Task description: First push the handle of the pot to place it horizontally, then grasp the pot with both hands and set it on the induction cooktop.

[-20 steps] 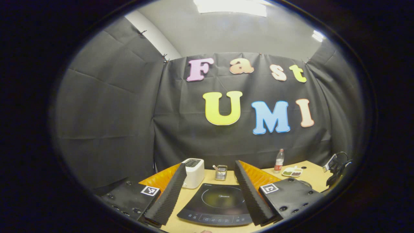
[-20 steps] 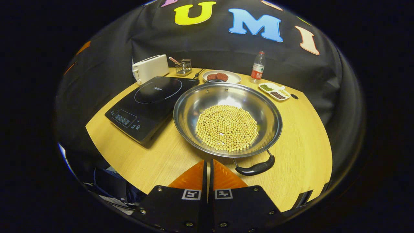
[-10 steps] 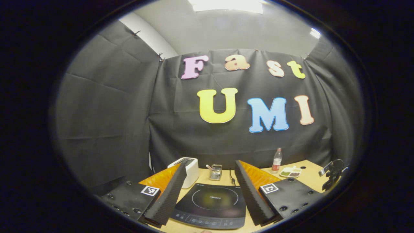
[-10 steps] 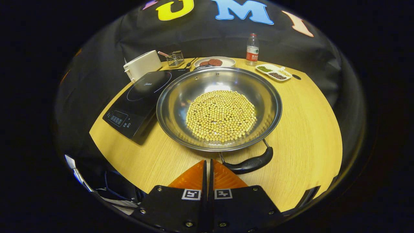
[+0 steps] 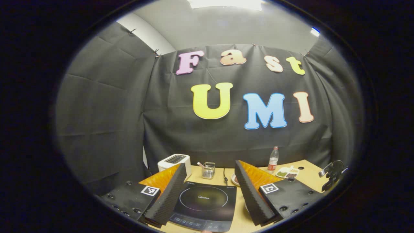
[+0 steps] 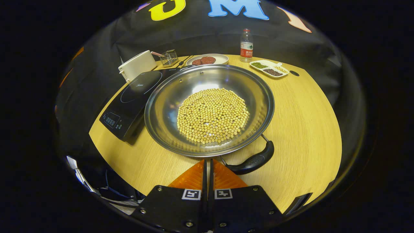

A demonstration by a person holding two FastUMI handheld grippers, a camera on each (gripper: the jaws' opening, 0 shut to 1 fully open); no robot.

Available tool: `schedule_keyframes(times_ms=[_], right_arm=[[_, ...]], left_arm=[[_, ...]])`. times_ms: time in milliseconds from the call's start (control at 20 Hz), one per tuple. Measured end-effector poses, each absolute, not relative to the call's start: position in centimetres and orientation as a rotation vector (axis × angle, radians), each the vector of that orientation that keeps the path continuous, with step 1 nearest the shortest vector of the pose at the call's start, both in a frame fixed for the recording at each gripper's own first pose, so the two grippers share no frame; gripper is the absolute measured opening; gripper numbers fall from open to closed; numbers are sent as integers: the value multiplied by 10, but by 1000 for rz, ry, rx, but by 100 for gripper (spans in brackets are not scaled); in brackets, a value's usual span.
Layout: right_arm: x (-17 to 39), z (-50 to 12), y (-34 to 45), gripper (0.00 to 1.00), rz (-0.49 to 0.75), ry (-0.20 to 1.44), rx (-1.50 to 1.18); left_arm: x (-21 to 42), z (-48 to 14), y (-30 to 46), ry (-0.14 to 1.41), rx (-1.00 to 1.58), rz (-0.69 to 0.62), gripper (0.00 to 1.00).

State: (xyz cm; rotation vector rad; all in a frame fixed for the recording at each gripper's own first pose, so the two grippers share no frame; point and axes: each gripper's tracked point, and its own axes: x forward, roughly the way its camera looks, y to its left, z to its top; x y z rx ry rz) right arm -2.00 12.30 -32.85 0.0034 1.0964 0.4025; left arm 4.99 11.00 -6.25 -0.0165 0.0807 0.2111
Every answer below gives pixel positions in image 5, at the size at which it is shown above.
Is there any black induction cooktop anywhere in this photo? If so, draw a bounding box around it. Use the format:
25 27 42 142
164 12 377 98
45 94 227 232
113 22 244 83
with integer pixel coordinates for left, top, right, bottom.
168 181 237 233

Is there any plastic water bottle red label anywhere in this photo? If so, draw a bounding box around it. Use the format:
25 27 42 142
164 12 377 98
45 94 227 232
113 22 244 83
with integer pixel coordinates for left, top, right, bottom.
267 146 279 171

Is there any black backdrop cloth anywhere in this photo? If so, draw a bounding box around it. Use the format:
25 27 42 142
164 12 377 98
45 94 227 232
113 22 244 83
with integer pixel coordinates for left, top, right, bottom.
55 21 364 194

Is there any white divided dish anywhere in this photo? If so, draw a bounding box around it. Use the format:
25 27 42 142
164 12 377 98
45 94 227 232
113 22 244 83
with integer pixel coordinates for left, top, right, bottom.
276 165 300 179

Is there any long ceiling light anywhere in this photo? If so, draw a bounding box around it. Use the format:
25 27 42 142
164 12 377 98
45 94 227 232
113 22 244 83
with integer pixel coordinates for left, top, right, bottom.
188 0 264 11

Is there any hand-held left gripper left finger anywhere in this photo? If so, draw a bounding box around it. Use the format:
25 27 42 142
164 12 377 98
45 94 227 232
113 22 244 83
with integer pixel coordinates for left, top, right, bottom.
102 162 187 228

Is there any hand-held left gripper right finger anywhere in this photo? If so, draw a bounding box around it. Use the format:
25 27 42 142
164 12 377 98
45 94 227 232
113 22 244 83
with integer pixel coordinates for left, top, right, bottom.
234 160 324 227

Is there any clear glass holder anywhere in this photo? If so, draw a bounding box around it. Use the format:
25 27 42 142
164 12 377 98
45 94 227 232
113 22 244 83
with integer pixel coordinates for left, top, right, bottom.
201 162 216 179

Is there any white toaster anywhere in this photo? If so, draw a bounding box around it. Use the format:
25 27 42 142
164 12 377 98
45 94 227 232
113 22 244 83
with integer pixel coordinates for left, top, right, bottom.
158 154 191 177

